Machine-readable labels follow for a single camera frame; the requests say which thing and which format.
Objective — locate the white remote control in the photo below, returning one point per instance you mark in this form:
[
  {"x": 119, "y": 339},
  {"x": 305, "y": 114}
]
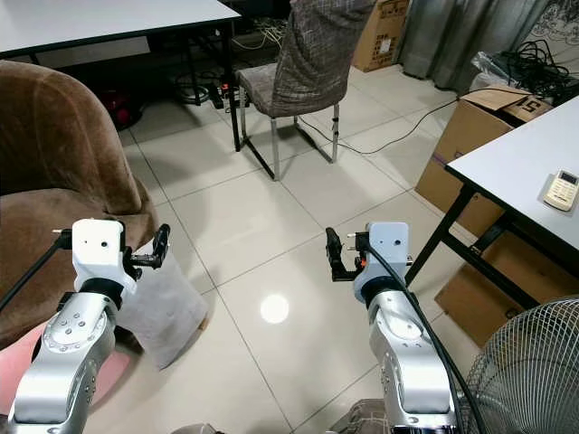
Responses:
[{"x": 561, "y": 190}]

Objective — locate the grey curtain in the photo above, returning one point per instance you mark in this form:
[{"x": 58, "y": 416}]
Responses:
[{"x": 461, "y": 32}]

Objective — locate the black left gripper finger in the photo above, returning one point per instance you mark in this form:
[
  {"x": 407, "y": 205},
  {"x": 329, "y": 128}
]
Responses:
[{"x": 162, "y": 244}]

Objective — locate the small printed cardboard box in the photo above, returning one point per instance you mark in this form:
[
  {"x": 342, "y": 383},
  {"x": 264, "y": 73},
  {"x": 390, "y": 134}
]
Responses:
[{"x": 382, "y": 36}]

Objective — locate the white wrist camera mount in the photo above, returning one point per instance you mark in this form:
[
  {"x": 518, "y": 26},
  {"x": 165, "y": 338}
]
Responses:
[
  {"x": 387, "y": 249},
  {"x": 99, "y": 249}
]

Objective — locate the brown plush sofa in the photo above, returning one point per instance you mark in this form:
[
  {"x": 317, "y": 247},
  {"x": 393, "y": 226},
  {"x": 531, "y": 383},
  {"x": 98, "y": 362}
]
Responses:
[{"x": 54, "y": 163}]

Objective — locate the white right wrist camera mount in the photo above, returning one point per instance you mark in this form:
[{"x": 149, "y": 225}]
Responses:
[{"x": 387, "y": 249}]

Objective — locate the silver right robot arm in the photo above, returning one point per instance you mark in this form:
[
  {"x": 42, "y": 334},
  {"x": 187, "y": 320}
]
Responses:
[{"x": 412, "y": 371}]

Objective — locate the clear plastic bag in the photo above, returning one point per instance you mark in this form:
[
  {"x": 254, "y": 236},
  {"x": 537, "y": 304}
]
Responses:
[{"x": 487, "y": 70}]

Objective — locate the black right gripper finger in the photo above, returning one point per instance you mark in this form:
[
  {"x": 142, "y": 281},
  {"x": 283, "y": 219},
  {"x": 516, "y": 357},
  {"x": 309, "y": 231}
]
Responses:
[{"x": 338, "y": 253}]

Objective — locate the pink pillow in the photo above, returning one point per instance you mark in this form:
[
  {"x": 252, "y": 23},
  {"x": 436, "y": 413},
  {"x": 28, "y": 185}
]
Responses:
[{"x": 18, "y": 371}]

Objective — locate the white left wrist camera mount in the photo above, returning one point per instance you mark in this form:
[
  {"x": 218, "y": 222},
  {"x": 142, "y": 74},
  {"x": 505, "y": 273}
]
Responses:
[{"x": 99, "y": 249}]

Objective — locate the red appliance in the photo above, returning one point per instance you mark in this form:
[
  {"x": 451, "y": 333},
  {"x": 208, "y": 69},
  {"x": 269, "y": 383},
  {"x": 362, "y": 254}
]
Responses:
[{"x": 119, "y": 107}]

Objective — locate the black power strip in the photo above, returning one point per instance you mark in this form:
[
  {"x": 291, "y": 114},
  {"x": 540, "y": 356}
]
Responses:
[{"x": 222, "y": 94}]

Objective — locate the flat cardboard box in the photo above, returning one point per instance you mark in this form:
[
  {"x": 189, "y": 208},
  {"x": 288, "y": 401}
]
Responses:
[{"x": 479, "y": 303}]

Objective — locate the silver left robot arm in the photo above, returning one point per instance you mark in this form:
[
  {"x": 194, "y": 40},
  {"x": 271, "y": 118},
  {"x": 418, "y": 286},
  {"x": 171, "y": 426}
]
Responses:
[{"x": 59, "y": 371}]

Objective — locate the white table with black legs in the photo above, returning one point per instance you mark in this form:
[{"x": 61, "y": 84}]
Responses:
[
  {"x": 109, "y": 20},
  {"x": 516, "y": 158}
]

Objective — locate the grey fabric chair metal legs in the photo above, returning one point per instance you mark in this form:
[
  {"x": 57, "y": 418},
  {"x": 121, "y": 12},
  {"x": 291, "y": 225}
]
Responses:
[{"x": 326, "y": 50}]

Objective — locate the large open cardboard box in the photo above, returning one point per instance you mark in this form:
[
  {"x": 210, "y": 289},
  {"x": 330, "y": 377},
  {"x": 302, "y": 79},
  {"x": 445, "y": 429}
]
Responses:
[{"x": 461, "y": 131}]

